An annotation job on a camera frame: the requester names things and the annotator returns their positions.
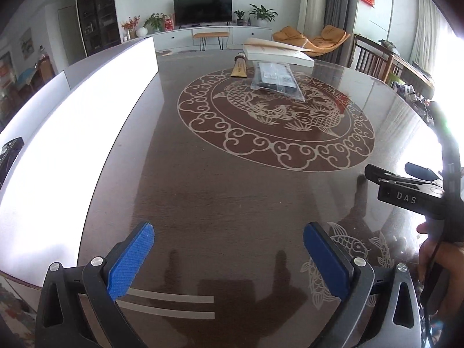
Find sheer white curtain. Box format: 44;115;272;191
389;0;447;80

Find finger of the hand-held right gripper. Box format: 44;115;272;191
364;164;447;221
405;162;441;182

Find dark wooden chair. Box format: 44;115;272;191
353;34;395;81

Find large leafy potted plant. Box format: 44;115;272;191
248;4;278;28

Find green potted plant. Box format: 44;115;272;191
144;12;168;33

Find wooden bench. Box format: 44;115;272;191
192;31;230;52

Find beige curtain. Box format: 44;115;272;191
297;0;329;39

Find white book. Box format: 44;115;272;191
242;37;315;68

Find orange flowers in white vase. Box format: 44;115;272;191
121;16;148;41

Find white television cabinet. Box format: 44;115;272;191
150;25;275;54

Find clear plastic bag with device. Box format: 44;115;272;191
250;60;305;103

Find orange lounge chair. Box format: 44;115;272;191
272;24;352;57

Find grey curtain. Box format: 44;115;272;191
324;0;358;66

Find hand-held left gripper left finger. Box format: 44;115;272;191
35;222;155;348

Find dark bookshelf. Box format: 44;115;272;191
75;0;121;57

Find cluttered wooden side table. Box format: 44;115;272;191
391;54;436;99

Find black television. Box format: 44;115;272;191
173;0;233;28

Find person's right hand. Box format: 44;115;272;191
416;221;464;292

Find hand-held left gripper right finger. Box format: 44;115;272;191
303;222;424;348

